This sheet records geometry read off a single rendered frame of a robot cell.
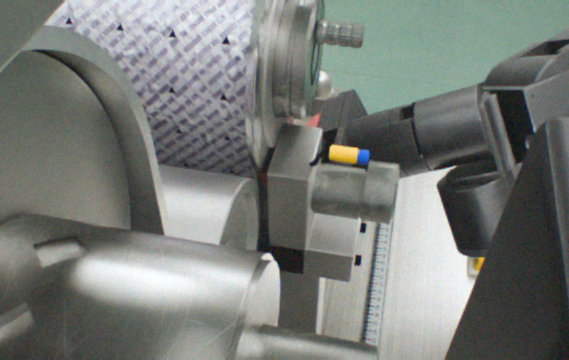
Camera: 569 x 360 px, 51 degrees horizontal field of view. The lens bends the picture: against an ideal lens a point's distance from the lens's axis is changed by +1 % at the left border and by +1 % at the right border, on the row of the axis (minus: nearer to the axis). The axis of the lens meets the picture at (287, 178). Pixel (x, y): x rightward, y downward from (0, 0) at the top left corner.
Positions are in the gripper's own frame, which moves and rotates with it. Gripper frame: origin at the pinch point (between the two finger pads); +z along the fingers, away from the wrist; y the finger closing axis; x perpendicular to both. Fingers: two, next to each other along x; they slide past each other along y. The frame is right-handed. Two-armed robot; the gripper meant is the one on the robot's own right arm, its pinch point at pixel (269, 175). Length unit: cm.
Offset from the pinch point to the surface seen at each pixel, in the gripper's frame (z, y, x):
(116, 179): -13.4, -24.9, 21.5
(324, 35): -14.2, -6.9, 14.7
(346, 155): -14.3, -12.5, 10.1
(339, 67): 62, 167, -88
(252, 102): -11.6, -13.2, 15.6
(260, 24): -13.3, -11.2, 18.6
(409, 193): -3.8, 17.0, -22.2
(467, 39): 17, 198, -113
